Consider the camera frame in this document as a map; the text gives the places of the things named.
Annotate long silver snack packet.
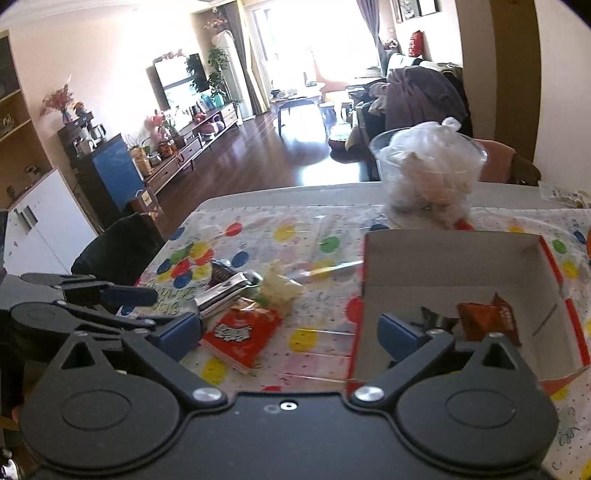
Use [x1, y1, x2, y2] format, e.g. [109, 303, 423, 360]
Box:
[194, 272, 264, 319]

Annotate pale green snack packet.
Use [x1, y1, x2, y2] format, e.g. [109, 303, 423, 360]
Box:
[259, 263, 305, 305]

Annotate red cardboard box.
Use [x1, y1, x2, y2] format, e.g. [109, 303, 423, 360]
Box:
[346, 228, 591, 393]

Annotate white plastic bag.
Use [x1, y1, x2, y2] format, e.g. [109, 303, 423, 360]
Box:
[385, 117, 481, 227]

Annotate white standing air conditioner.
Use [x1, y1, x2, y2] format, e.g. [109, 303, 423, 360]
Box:
[211, 31, 252, 123]

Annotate blue board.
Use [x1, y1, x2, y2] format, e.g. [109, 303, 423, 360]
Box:
[92, 134, 146, 213]

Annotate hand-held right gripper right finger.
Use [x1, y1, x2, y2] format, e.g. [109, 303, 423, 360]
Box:
[348, 314, 534, 409]

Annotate brown paper bag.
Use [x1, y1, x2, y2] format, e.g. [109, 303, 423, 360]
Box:
[130, 187, 162, 217]

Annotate wooden television cabinet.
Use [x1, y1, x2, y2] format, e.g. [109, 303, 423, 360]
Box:
[143, 102, 241, 195]

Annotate wooden coffee table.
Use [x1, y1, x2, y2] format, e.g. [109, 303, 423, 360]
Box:
[270, 90, 321, 134]

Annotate coffee machine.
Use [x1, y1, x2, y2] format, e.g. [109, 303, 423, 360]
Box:
[71, 113, 109, 155]

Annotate green potted plant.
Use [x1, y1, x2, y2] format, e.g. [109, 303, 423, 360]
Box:
[207, 46, 232, 104]

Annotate balloon print tablecloth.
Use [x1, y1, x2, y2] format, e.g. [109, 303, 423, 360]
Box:
[134, 203, 591, 467]

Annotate wooden dining chair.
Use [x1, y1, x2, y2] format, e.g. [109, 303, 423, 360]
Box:
[475, 138, 542, 186]

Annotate reddish brown snack packet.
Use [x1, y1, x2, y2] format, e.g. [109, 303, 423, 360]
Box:
[457, 293, 522, 347]

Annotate pink flowers in vase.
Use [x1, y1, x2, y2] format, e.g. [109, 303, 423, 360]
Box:
[39, 85, 75, 125]

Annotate red snack packet white print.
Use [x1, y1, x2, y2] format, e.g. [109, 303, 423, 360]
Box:
[201, 307, 283, 374]

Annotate flat screen television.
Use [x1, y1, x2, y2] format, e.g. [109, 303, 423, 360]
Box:
[148, 53, 208, 109]

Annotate clear plastic tub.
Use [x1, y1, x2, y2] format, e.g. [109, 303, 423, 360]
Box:
[369, 128, 488, 229]

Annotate wooden wall shelf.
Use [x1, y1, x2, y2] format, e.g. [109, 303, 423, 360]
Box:
[0, 30, 51, 208]

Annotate dark brown snack packet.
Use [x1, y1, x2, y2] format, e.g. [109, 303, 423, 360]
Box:
[210, 261, 237, 289]

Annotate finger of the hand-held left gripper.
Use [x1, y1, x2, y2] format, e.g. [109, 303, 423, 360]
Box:
[55, 300, 158, 341]
[21, 273, 158, 306]

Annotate grey curtain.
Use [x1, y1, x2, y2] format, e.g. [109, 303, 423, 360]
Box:
[358, 0, 384, 65]
[226, 4, 271, 116]

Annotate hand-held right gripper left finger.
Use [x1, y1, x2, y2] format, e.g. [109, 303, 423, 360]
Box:
[46, 313, 227, 409]

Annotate red floor cushion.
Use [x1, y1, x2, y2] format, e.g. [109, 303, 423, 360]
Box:
[329, 129, 361, 160]

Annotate small black candy wrapper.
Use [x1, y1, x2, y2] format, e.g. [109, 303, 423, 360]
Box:
[420, 305, 458, 333]

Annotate pile of grey clothes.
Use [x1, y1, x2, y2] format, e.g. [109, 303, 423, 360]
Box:
[383, 65, 467, 139]

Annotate white cabinet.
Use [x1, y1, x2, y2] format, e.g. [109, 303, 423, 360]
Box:
[0, 168, 98, 278]

